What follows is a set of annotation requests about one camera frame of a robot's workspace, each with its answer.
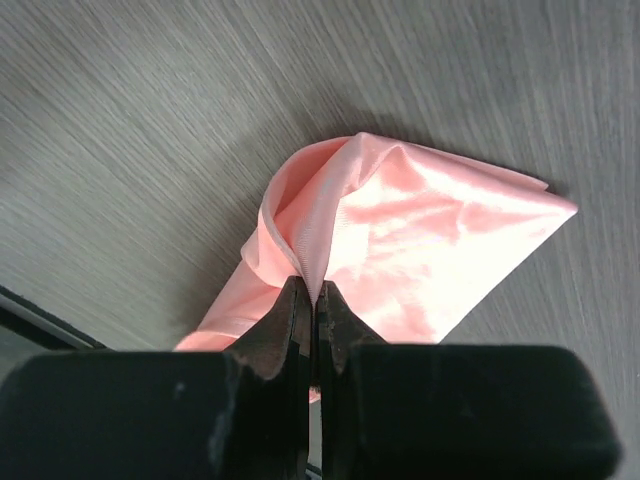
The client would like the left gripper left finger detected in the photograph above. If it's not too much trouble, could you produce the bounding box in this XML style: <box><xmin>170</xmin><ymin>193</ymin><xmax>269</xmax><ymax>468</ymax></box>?
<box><xmin>1</xmin><ymin>277</ymin><xmax>313</xmax><ymax>479</ymax></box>

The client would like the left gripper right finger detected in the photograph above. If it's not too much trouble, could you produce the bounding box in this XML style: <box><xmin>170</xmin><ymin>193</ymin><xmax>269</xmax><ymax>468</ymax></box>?
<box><xmin>314</xmin><ymin>282</ymin><xmax>623</xmax><ymax>479</ymax></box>

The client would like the pink satin napkin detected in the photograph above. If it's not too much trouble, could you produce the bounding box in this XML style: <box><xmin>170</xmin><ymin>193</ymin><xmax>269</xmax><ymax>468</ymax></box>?
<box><xmin>178</xmin><ymin>132</ymin><xmax>577</xmax><ymax>351</ymax></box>

